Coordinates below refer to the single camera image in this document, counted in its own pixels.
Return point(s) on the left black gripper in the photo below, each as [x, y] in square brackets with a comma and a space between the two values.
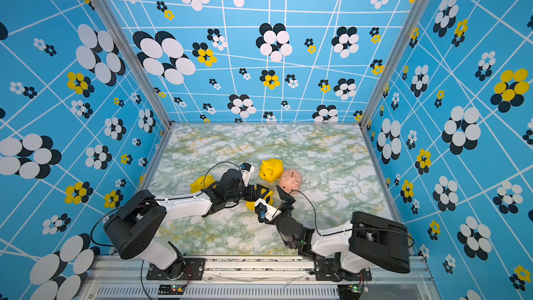
[252, 194]

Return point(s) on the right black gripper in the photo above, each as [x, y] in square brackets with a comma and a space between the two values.
[290, 200]

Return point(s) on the yellow piggy bank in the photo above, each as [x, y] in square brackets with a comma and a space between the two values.
[271, 170]
[266, 198]
[201, 183]

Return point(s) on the yellow piggy bank back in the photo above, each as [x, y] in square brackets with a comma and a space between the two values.
[271, 170]

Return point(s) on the yellow piggy bank front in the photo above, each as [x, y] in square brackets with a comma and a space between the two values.
[201, 183]

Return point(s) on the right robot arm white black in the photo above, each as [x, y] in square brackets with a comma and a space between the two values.
[365, 241]

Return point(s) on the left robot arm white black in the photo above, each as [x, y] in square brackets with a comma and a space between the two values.
[132, 229]

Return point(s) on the pink piggy bank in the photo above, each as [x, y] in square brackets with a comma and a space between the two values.
[291, 181]

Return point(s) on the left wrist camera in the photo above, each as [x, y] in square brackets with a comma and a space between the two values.
[247, 171]

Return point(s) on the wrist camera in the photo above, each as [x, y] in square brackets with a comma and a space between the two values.
[264, 210]
[247, 171]

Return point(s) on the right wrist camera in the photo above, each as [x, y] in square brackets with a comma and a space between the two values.
[264, 210]

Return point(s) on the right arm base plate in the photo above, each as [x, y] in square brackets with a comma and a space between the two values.
[329, 269]

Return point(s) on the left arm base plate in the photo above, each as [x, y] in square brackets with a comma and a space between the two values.
[186, 269]

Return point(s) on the aluminium front rail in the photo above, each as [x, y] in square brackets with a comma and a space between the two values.
[253, 277]

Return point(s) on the left aluminium corner post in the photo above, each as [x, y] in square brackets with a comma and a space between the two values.
[113, 27]

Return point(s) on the aluminium corner post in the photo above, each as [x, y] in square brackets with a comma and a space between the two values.
[400, 45]
[113, 27]

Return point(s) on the right aluminium corner post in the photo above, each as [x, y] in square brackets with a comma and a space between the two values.
[400, 45]

